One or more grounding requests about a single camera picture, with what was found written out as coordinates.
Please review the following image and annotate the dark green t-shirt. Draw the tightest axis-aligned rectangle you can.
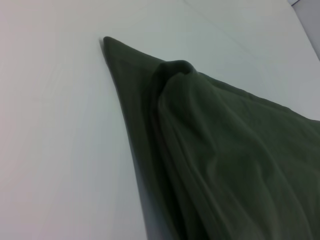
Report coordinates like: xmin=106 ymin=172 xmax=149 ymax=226
xmin=102 ymin=36 xmax=320 ymax=240

